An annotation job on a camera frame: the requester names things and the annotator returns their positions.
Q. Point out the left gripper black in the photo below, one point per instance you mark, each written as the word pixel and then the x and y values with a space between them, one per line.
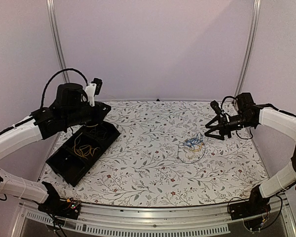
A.
pixel 100 115

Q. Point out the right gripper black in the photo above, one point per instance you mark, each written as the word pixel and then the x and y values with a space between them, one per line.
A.
pixel 224 128

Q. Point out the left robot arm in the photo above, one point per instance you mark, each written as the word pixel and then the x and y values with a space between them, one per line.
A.
pixel 74 105

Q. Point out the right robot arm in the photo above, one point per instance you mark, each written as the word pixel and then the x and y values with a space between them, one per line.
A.
pixel 280 145

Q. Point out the black compartment tray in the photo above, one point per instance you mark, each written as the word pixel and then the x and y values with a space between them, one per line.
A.
pixel 80 152

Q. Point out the floral table mat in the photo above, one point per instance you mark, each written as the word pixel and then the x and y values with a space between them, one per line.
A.
pixel 162 158

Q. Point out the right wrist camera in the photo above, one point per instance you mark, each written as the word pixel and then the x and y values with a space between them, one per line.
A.
pixel 221 115

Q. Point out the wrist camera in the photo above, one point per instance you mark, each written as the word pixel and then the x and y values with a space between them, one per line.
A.
pixel 92 90
pixel 221 115

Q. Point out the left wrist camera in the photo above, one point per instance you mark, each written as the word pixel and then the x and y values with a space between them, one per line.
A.
pixel 92 90

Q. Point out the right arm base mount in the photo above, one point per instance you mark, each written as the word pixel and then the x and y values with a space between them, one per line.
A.
pixel 240 210

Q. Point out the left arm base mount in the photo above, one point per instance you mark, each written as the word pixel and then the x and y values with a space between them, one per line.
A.
pixel 67 208

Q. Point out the left aluminium corner post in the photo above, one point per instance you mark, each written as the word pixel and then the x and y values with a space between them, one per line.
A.
pixel 55 33

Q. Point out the aluminium corner post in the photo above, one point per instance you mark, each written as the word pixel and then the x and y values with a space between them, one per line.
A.
pixel 250 45
pixel 55 33

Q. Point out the right aluminium corner post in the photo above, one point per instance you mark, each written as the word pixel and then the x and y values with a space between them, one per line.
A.
pixel 250 45

